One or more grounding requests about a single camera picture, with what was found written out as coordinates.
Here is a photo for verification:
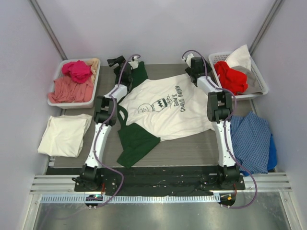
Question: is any white and green t-shirt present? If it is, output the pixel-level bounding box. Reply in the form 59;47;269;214
117;62;213;168

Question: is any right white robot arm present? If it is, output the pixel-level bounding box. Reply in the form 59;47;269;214
183;53;240;189

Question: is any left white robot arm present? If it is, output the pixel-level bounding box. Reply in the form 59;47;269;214
76;54;141;191

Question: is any beige garment in bin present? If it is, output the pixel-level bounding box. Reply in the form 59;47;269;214
85;58;100;84

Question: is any red t-shirt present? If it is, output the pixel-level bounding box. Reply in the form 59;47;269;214
214;61;248;95

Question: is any magenta t-shirt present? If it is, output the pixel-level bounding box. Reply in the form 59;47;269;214
61;60;92;84

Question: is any grey white garment in basket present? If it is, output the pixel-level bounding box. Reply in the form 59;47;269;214
226;45;261;95

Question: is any left grey plastic bin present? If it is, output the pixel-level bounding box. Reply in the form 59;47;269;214
47;58;101;110

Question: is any salmon pink t-shirt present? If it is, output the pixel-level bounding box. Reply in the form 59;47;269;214
48;76;94;104

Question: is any folded cream t-shirt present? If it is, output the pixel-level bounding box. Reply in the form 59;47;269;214
37;114;92;158

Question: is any blue plaid shirt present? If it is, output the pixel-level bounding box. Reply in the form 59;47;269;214
231;112;272;175

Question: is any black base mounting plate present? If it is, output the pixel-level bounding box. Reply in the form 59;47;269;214
45;166;247;196

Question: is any solid blue garment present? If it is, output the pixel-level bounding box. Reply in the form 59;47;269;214
267;135;277;171

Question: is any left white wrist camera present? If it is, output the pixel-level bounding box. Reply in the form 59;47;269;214
128;55;141;69

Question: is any slotted white cable duct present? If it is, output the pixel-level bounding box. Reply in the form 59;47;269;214
40;194;220;204

